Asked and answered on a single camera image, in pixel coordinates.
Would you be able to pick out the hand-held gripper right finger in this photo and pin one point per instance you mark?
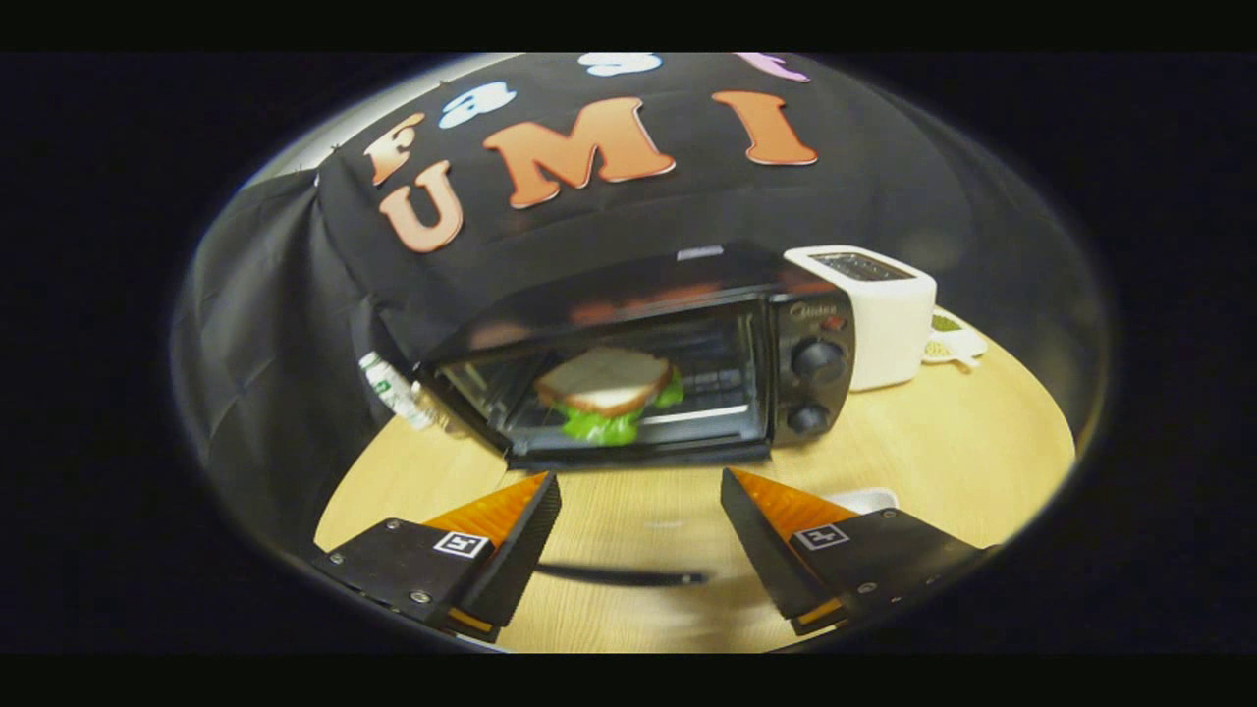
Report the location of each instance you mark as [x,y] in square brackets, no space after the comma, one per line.
[761,550]

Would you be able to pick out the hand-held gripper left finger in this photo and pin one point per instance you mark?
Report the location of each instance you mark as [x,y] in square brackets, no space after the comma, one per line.
[516,565]

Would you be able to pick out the black toaster oven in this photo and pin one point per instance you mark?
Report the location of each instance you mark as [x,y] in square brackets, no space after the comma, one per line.
[825,393]

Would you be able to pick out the white bread lettuce sandwich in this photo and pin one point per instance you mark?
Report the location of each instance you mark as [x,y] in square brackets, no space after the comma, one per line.
[604,378]

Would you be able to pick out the white pop-up toaster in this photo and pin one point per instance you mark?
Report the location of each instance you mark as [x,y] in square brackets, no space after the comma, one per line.
[889,334]

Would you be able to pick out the white dish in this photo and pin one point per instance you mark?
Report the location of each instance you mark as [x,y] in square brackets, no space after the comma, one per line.
[869,499]

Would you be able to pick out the white bottle green label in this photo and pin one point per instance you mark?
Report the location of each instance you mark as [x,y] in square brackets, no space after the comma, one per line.
[398,393]

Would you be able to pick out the white green small object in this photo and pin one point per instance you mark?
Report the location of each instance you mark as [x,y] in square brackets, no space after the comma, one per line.
[951,342]

